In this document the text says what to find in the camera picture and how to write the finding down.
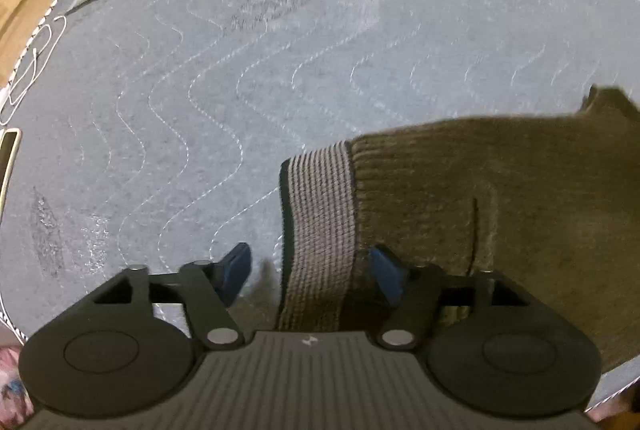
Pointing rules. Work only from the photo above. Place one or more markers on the pink floral cloth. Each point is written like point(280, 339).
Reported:
point(11, 385)

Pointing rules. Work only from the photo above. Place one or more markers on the gold edged phone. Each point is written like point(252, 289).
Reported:
point(9, 160)

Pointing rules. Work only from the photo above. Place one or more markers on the olive green knit sweater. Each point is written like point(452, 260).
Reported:
point(500, 190)

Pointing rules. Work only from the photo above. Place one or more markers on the grey quilted mattress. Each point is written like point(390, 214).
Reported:
point(250, 75)

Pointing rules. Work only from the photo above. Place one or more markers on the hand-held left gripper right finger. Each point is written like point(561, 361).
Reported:
point(387, 272)

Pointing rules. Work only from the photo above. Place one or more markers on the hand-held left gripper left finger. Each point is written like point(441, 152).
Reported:
point(235, 267)

